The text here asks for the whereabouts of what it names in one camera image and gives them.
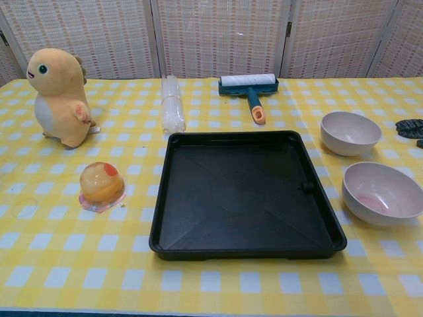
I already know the yellow white checkered tablecloth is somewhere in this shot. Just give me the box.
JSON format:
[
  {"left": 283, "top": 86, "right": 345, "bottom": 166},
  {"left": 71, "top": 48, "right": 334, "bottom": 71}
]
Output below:
[{"left": 0, "top": 77, "right": 423, "bottom": 314}]

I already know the dark grey knitted glove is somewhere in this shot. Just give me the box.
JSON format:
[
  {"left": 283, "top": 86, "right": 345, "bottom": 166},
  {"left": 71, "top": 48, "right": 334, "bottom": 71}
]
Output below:
[{"left": 395, "top": 118, "right": 423, "bottom": 148}]

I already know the teal lint roller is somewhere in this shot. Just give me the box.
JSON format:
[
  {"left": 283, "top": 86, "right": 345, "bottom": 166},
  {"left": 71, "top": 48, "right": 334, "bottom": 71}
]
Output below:
[{"left": 217, "top": 73, "right": 280, "bottom": 125}]

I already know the orange jelly cup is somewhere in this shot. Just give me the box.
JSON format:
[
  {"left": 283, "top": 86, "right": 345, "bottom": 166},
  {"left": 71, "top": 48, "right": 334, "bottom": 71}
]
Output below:
[{"left": 78, "top": 161, "right": 128, "bottom": 215}]

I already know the orange plush bird toy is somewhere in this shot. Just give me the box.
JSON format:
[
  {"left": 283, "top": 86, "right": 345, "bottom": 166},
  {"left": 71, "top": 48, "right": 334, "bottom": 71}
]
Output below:
[{"left": 26, "top": 48, "right": 101, "bottom": 149}]

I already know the bundle of clear straws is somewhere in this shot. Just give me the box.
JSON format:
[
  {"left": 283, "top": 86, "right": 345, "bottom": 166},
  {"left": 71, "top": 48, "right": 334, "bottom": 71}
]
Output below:
[{"left": 161, "top": 76, "right": 188, "bottom": 134}]

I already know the woven folding screen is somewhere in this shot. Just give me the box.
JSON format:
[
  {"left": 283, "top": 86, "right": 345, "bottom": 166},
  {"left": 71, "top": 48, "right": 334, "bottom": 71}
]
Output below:
[{"left": 0, "top": 0, "right": 423, "bottom": 81}]

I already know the black square plastic tray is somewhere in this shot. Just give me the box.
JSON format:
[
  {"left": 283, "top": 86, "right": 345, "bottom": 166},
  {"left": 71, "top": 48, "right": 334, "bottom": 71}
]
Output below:
[{"left": 148, "top": 130, "right": 348, "bottom": 262}]

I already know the pale pink plastic bowl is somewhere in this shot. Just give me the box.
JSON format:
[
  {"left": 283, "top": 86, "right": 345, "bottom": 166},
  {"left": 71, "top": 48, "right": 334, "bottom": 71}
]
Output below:
[
  {"left": 341, "top": 161, "right": 421, "bottom": 227},
  {"left": 319, "top": 111, "right": 383, "bottom": 157}
]

